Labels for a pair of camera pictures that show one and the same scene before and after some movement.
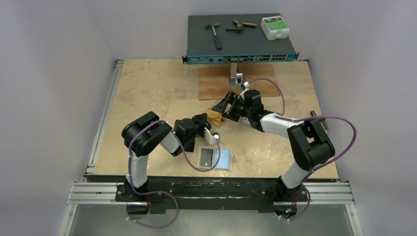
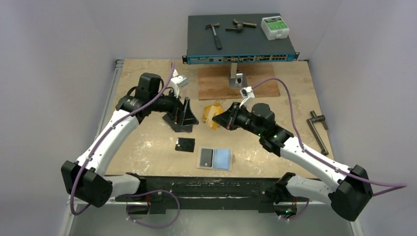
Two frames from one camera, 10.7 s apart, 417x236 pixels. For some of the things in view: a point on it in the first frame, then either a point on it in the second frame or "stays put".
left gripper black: (202, 119) → (188, 117)
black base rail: (211, 193) stays put
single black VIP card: (206, 158) stays put
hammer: (218, 42) stays put
